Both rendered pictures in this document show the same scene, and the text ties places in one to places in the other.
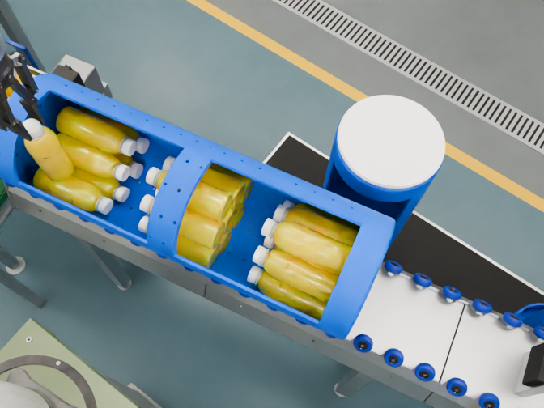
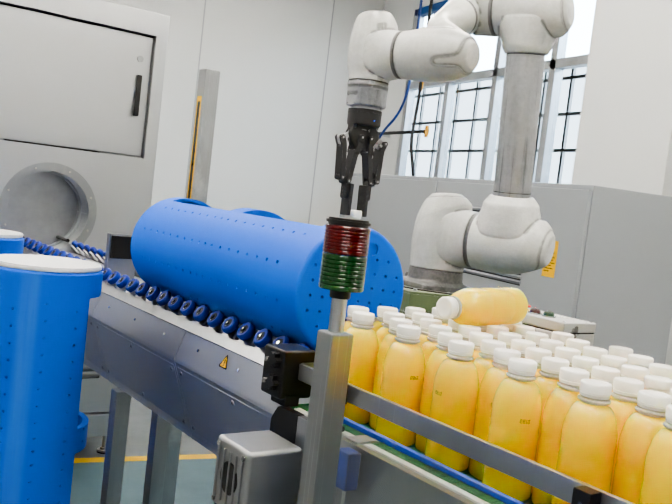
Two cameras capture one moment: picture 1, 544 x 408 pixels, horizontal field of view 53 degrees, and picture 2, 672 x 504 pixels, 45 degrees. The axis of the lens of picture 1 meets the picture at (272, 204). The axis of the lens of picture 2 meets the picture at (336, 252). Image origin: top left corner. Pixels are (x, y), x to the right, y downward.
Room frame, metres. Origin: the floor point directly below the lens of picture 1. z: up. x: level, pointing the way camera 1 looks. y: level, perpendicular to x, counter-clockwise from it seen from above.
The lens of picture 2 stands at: (2.16, 1.43, 1.29)
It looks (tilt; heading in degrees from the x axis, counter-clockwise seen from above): 4 degrees down; 211
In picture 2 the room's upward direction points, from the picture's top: 7 degrees clockwise
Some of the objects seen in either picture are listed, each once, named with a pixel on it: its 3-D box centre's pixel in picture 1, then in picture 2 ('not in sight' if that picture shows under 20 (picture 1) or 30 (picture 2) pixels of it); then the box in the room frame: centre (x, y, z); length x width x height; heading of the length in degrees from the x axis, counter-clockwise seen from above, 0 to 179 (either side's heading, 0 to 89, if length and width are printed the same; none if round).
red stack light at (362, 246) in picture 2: not in sight; (346, 239); (1.18, 0.85, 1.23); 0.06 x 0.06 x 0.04
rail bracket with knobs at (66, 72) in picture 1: (66, 89); (289, 374); (0.91, 0.60, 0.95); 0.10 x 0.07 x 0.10; 158
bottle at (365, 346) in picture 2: not in sight; (356, 371); (0.91, 0.74, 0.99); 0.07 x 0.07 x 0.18
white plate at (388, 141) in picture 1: (391, 140); (46, 263); (0.75, -0.30, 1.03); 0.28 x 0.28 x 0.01
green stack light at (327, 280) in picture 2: not in sight; (342, 271); (1.18, 0.85, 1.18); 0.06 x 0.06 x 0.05
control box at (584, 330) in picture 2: not in sight; (537, 337); (0.51, 0.93, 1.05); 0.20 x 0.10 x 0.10; 68
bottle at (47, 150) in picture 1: (47, 150); not in sight; (0.59, 0.51, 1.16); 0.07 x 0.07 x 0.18
